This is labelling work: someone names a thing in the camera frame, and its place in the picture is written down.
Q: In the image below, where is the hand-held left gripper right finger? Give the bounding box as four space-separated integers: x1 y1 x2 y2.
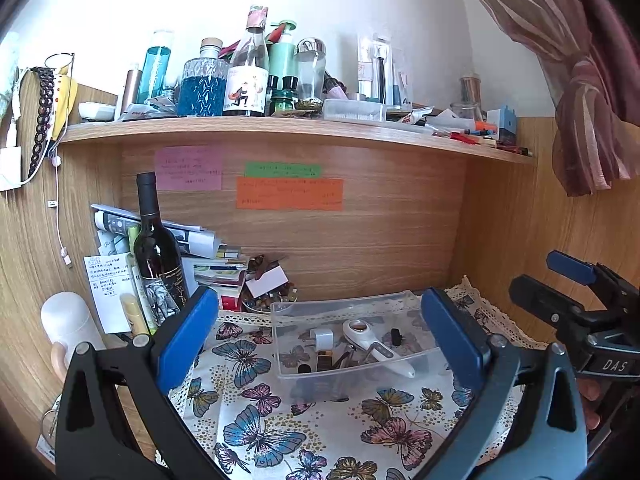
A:
420 287 588 480

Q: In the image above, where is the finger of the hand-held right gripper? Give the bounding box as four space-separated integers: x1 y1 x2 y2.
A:
546 250 640 311
509 274 607 347

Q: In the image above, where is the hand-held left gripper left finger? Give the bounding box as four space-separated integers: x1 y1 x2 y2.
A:
54 286 231 480

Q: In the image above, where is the white handheld massager device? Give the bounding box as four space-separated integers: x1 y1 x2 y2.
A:
341 318 417 380

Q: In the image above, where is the clear plastic storage box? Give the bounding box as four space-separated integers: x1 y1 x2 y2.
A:
270 289 453 393

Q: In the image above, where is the white charger plug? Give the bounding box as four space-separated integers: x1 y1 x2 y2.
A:
309 328 337 356

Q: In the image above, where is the person's right hand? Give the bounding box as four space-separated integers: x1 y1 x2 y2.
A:
575 377 603 431

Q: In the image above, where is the pale yellow tube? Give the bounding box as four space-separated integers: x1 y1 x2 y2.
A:
120 292 151 336

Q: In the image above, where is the stack of books and magazines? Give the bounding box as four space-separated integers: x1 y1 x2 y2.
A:
90 203 251 311

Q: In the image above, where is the container of brown stones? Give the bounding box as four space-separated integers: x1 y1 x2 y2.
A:
240 285 298 313

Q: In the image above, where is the dark wine bottle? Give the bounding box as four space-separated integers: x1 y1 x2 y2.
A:
132 171 191 331

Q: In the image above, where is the handwritten white note paper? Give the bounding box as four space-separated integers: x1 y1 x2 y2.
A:
84 255 141 335

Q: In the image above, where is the white paper card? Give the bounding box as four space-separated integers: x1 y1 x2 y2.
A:
245 266 290 298

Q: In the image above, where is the white rounded jar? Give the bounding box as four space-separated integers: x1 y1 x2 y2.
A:
40 292 108 376

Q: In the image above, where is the butterfly print tablecloth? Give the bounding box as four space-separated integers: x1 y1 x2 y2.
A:
155 275 546 480

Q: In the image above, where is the blue pencil sharpener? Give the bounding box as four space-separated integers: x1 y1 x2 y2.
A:
486 105 517 143

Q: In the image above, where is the pink sticky note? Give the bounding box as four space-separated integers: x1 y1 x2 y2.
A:
154 146 223 192

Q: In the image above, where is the pile of pens and stationery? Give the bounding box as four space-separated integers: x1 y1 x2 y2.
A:
387 105 533 158

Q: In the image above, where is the pink striped curtain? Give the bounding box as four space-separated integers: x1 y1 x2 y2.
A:
452 0 640 198

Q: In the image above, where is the orange sticky note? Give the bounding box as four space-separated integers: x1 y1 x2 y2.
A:
236 176 346 212

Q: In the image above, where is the short glass jar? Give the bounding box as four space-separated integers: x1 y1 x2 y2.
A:
449 102 483 126

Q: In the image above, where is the green sticky note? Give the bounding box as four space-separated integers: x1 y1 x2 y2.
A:
244 161 321 179

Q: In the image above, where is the tall glass jar with sticks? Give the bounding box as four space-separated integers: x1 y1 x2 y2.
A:
459 74 483 111

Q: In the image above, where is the wooden shelf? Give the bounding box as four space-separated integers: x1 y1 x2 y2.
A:
59 116 538 167

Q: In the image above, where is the white power adapter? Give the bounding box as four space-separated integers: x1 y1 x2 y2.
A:
0 146 23 192

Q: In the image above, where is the clear plastic case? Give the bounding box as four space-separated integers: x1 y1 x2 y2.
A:
322 98 388 122

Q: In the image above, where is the white dish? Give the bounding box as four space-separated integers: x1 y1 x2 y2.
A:
77 101 118 122

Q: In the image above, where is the copper tumbler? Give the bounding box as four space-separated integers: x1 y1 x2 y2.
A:
120 67 143 118

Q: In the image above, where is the glass bottle with blue liquid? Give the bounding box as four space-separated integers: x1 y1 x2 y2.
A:
177 37 230 117

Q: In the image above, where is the dark ink bottle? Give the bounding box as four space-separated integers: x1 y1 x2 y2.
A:
267 75 301 116

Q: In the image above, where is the clear bottle with cartoon label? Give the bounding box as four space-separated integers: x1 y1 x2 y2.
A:
222 5 271 117

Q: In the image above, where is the toothbrush package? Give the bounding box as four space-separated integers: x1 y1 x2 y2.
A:
356 32 408 108

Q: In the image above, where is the yellow hanging object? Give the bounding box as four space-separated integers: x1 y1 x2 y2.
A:
50 72 79 141

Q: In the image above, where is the teal tall bottle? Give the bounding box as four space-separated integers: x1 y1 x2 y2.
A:
137 30 175 106

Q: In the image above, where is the clear bottle with silver cap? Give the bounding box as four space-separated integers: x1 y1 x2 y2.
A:
295 37 328 103

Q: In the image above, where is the mint green pump bottle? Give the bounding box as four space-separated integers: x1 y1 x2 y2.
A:
267 20 299 91

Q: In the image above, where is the white charging cable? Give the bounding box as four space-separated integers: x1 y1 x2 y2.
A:
50 155 73 268

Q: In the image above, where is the black lace strap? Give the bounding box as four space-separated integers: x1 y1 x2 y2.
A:
27 66 56 186

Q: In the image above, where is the metal wire hook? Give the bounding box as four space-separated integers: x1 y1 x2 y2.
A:
44 51 76 73

